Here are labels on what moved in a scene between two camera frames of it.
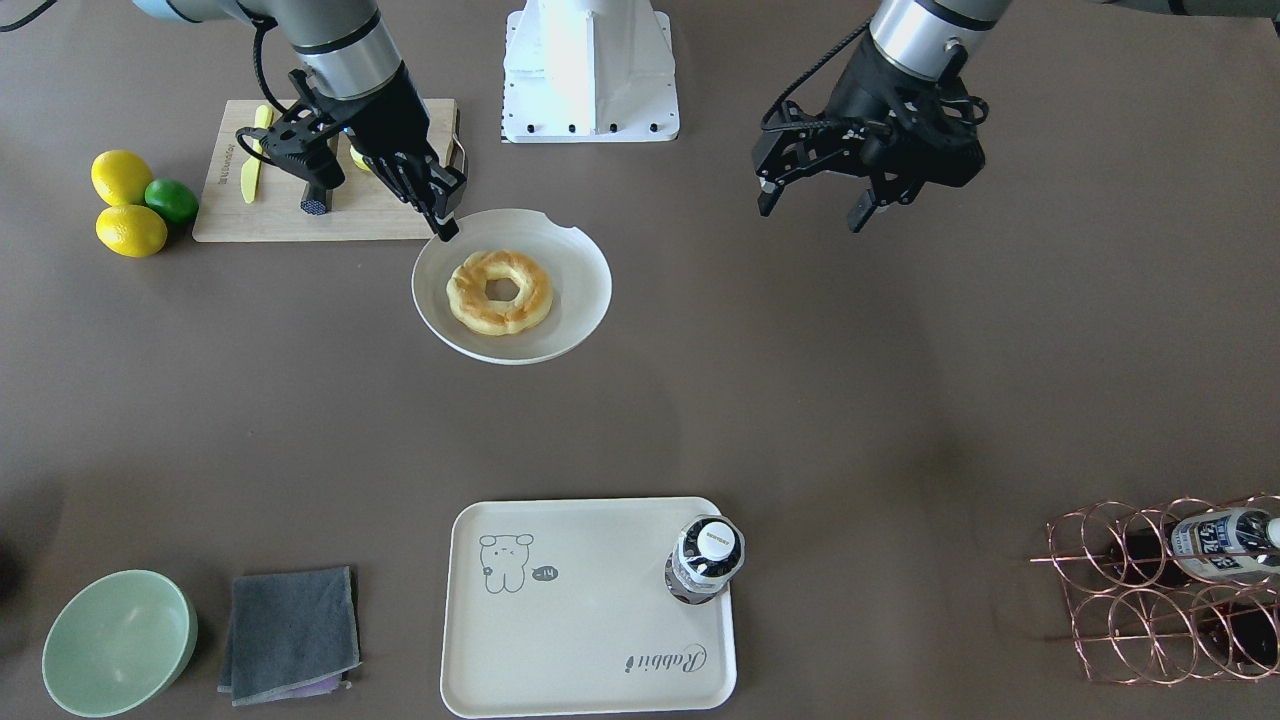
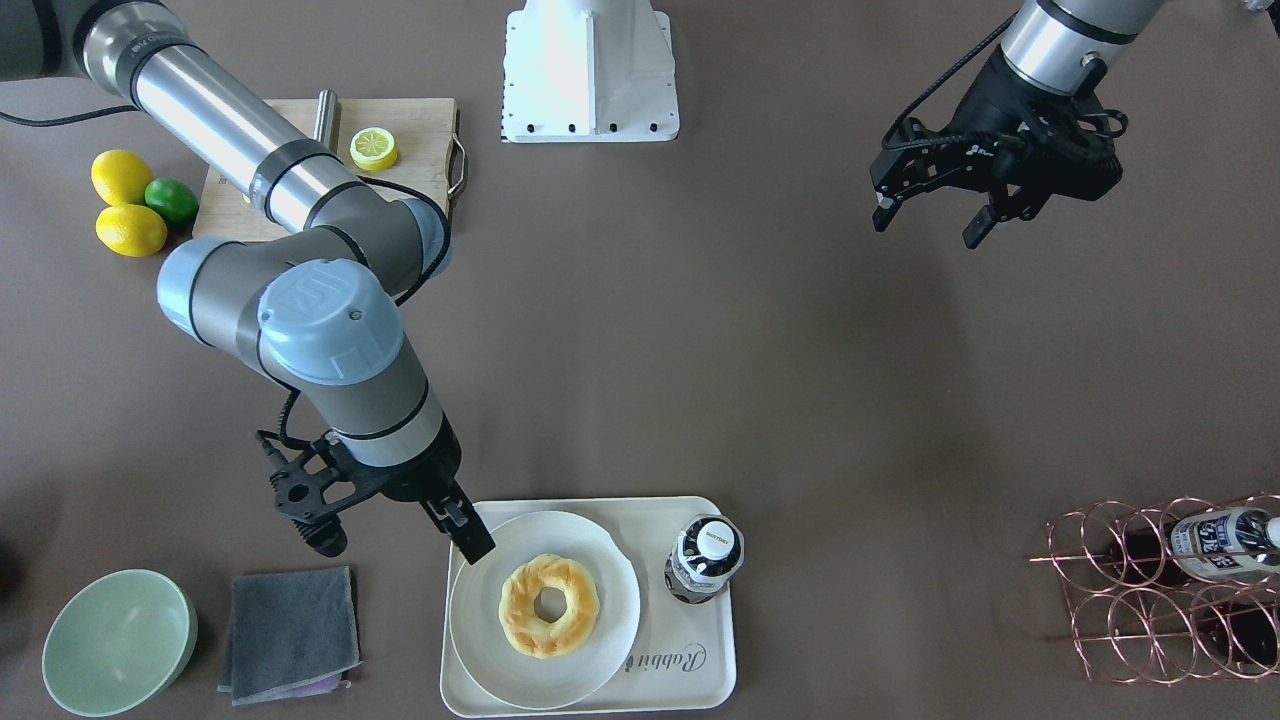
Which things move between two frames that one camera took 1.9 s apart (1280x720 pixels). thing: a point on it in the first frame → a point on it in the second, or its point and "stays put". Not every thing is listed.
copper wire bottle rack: x=1186 y=589 stays put
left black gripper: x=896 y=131 → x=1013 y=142
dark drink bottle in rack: x=1210 y=545 stays put
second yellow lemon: x=131 y=231 stays put
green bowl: x=119 y=644 stays put
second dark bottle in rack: x=1240 y=630 stays put
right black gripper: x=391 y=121 → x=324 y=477
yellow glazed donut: x=468 y=302 → x=525 y=629
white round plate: x=580 y=284 → x=547 y=618
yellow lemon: x=120 y=177 stays put
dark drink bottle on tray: x=708 y=552 stays put
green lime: x=172 y=200 stays put
